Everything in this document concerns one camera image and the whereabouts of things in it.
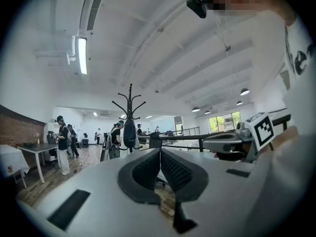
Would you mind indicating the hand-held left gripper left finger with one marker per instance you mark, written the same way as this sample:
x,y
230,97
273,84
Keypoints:
x,y
145,171

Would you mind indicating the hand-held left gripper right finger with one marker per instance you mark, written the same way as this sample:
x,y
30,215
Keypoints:
x,y
180,174

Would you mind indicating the black head-mounted camera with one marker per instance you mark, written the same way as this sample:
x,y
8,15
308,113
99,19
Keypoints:
x,y
197,5

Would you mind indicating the white ceiling pipe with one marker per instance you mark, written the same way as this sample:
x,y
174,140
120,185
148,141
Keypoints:
x,y
72,51

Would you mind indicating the large window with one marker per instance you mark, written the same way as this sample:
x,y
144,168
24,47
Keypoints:
x,y
223,122

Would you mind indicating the long ceiling light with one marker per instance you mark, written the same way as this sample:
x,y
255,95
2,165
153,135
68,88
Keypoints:
x,y
82,55

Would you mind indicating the table with white tablecloth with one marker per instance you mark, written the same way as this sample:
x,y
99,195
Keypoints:
x,y
10,157

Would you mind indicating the person's right forearm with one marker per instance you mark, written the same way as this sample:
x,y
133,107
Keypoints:
x,y
286,138

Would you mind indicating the black metal coat rack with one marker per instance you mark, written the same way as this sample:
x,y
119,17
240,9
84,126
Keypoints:
x,y
130,100

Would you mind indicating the ceiling air vent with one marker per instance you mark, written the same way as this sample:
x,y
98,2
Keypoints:
x,y
96,6

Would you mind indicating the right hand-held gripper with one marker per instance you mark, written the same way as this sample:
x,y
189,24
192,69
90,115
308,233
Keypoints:
x,y
222,143

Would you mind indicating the white printed T-shirt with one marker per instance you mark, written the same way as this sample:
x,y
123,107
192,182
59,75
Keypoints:
x,y
296,88

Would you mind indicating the black metal railing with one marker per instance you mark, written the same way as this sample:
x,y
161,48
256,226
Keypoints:
x,y
182,137

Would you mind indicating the dark top white-legged table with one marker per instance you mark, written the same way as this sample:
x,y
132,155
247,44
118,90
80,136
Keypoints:
x,y
37,147

